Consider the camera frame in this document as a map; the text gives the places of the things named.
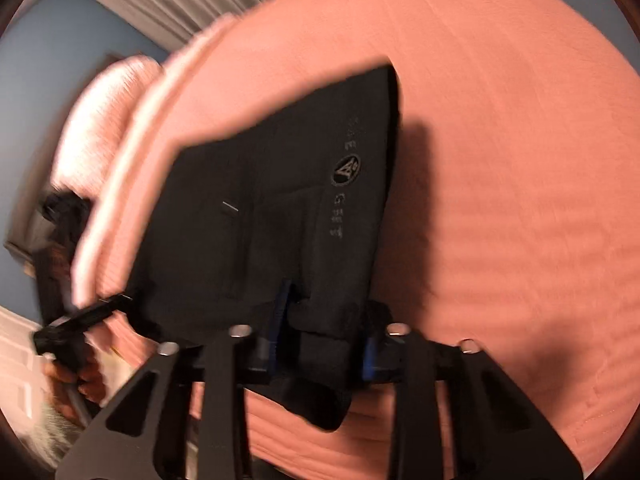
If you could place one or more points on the black pants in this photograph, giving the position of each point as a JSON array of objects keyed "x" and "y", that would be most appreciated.
[{"x": 250, "y": 210}]

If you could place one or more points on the light pink blanket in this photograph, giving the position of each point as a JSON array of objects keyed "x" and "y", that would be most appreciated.
[{"x": 150, "y": 125}]

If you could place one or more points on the pink quilted bedspread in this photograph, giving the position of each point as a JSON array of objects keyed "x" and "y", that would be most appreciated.
[{"x": 500, "y": 160}]

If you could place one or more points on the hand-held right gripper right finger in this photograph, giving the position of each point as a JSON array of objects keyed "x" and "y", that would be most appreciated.
[{"x": 370, "y": 360}]

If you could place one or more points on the black cloth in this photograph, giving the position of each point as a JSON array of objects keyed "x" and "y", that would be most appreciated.
[{"x": 65, "y": 210}]

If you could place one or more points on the white panel door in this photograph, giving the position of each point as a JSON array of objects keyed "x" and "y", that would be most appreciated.
[{"x": 20, "y": 360}]

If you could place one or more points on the person's left hand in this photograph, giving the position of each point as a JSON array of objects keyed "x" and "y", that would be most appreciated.
[{"x": 80, "y": 377}]

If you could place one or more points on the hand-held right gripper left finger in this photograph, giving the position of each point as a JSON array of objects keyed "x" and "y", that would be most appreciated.
[{"x": 284, "y": 310}]

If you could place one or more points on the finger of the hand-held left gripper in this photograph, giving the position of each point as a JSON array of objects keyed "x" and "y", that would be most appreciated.
[{"x": 85, "y": 317}]

